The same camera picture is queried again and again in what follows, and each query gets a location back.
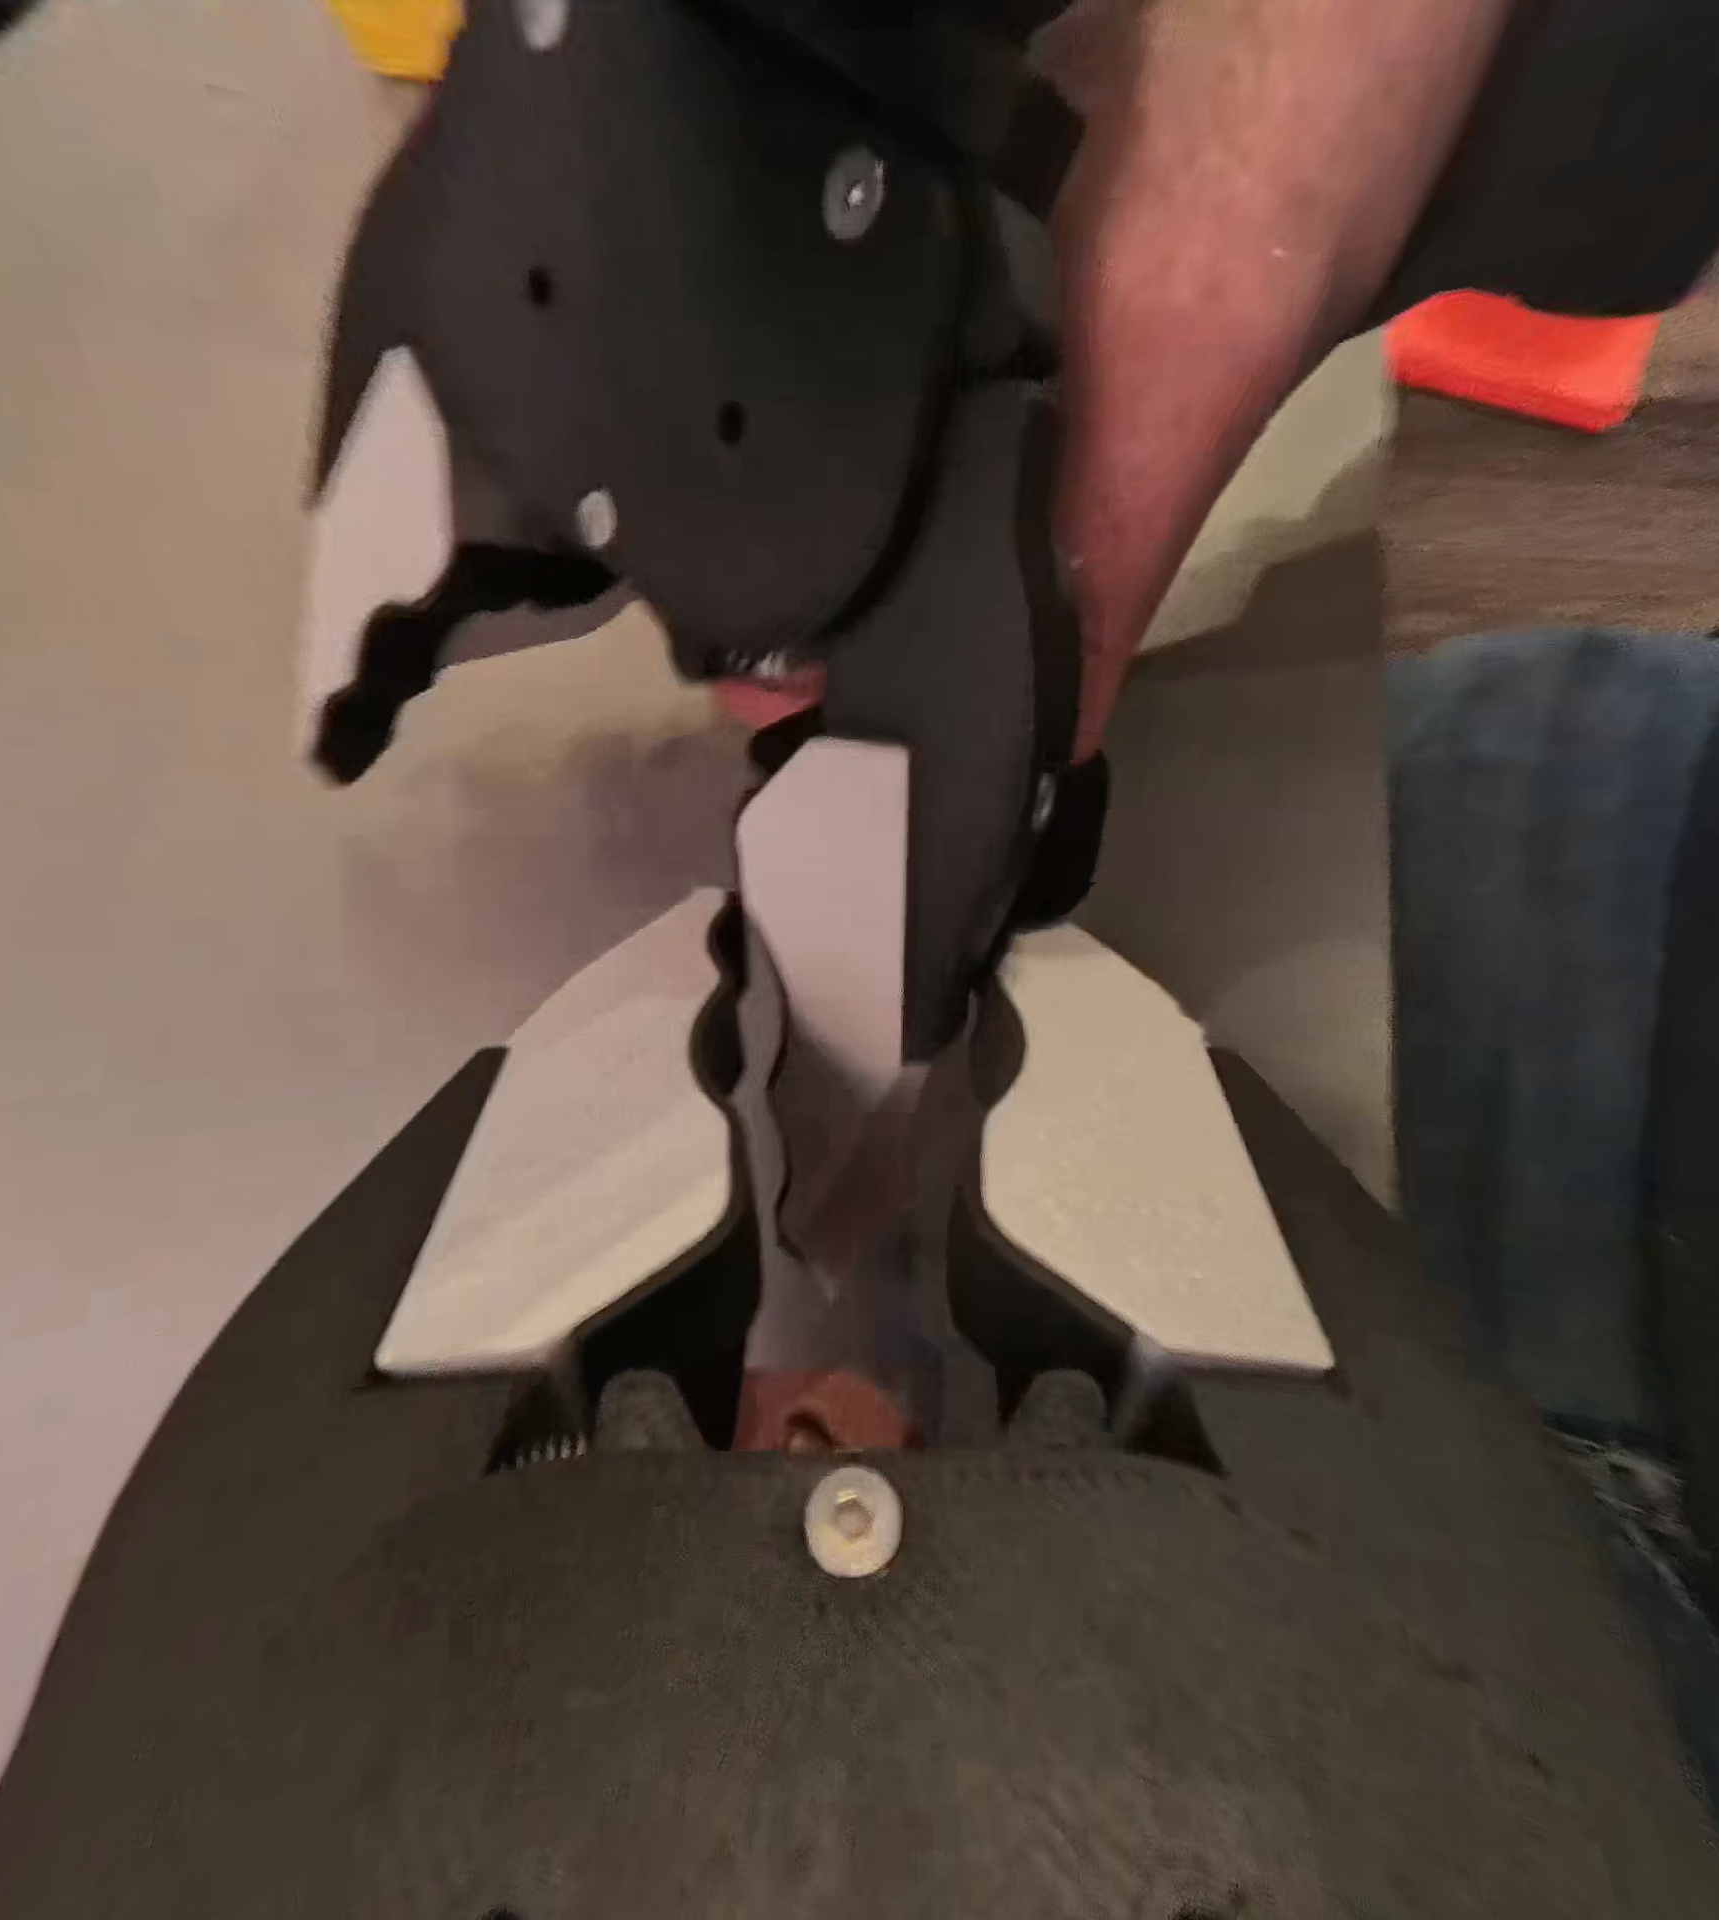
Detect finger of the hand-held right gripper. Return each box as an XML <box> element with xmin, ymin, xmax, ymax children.
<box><xmin>309</xmin><ymin>348</ymin><xmax>623</xmax><ymax>792</ymax></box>
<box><xmin>729</xmin><ymin>717</ymin><xmax>913</xmax><ymax>1310</ymax></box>

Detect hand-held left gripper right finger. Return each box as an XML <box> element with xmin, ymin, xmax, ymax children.
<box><xmin>946</xmin><ymin>917</ymin><xmax>1339</xmax><ymax>1377</ymax></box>

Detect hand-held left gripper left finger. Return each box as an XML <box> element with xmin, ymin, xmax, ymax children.
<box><xmin>374</xmin><ymin>885</ymin><xmax>790</xmax><ymax>1377</ymax></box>

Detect person's right forearm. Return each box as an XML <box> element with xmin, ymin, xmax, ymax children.
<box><xmin>1062</xmin><ymin>0</ymin><xmax>1524</xmax><ymax>241</ymax></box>

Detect person's right hand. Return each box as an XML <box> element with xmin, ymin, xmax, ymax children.
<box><xmin>1045</xmin><ymin>181</ymin><xmax>1401</xmax><ymax>762</ymax></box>

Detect yellow block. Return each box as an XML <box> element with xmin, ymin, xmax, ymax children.
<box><xmin>323</xmin><ymin>0</ymin><xmax>469</xmax><ymax>81</ymax></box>

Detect person's blue jeans leg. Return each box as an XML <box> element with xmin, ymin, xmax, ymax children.
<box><xmin>1380</xmin><ymin>626</ymin><xmax>1719</xmax><ymax>1920</ymax></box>

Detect orange block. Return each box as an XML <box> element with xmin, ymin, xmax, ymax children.
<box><xmin>1380</xmin><ymin>289</ymin><xmax>1667</xmax><ymax>436</ymax></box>

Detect person's black shirt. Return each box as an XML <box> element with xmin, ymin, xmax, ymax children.
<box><xmin>1377</xmin><ymin>0</ymin><xmax>1719</xmax><ymax>324</ymax></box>

